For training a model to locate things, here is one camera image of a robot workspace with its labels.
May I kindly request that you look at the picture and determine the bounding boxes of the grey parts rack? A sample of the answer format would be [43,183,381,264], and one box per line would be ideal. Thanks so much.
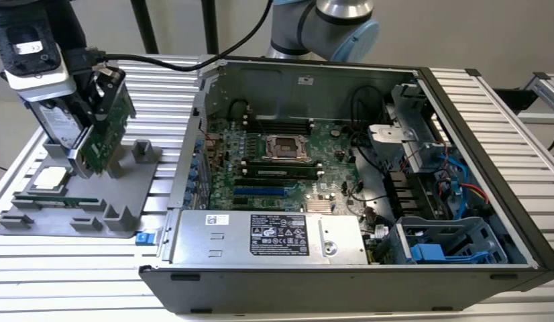
[0,139,163,239]

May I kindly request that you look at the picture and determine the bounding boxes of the blue plastic drive latch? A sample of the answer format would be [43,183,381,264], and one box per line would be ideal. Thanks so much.
[408,243,492,266]

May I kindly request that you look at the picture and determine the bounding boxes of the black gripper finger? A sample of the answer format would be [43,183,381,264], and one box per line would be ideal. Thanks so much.
[90,66,126,117]
[67,95,95,130]

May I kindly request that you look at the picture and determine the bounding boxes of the green motherboard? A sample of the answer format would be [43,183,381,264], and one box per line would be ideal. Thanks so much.
[204,117,376,212]

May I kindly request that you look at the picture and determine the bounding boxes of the grey metal drive cage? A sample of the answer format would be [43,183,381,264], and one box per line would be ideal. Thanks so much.
[368,83,452,174]

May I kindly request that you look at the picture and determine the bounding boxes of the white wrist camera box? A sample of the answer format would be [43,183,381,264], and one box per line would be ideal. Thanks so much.
[1,25,78,103]

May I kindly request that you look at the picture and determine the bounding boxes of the hard disk blue carrier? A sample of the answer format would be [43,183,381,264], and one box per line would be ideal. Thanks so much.
[19,99,95,158]

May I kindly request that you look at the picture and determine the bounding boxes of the black expansion slot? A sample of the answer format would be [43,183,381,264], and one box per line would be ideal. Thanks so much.
[233,177,289,187]

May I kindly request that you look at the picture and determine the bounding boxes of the grey open PC case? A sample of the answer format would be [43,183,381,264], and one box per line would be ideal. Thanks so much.
[138,55,554,315]

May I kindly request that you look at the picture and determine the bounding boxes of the thick black camera cable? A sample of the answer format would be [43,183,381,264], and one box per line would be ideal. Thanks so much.
[94,0,274,72]

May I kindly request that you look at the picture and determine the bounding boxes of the installed RAM stick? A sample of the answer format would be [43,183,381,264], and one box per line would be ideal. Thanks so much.
[242,167,321,178]

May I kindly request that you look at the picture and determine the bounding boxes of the green RAM stick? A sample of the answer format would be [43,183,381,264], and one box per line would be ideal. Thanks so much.
[14,197,101,206]

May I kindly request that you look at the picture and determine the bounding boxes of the CPU socket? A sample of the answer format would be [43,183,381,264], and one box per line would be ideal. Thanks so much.
[256,133,309,159]

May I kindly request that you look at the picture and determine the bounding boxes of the silver chipset heatsink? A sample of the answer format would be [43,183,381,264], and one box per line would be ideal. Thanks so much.
[305,200,334,213]

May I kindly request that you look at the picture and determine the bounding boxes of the aluminium neighbour table frame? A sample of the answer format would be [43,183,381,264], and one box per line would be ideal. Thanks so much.
[517,71,554,125]

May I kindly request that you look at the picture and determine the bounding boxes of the silver CPU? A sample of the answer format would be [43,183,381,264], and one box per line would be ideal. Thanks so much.
[30,167,74,191]

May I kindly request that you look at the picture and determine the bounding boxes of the blue data wire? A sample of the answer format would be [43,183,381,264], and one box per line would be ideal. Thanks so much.
[436,152,472,222]

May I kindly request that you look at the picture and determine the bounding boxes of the silver power supply unit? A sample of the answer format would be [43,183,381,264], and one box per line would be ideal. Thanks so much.
[167,209,368,266]

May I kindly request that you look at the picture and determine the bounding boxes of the red data wire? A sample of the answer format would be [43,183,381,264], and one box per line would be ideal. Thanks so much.
[463,182,489,204]

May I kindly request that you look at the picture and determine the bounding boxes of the blue expansion slot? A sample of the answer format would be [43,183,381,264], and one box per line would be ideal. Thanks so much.
[233,185,289,199]

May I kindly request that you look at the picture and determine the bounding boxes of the green graphics card black cooler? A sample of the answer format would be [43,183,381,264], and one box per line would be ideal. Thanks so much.
[69,72,137,178]

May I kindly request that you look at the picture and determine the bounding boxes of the grey plastic disk bay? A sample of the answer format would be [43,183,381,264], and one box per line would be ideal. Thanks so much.
[376,216,512,266]

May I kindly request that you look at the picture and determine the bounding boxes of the black stand pole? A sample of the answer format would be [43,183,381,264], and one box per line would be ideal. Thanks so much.
[130,0,159,54]
[200,0,220,56]

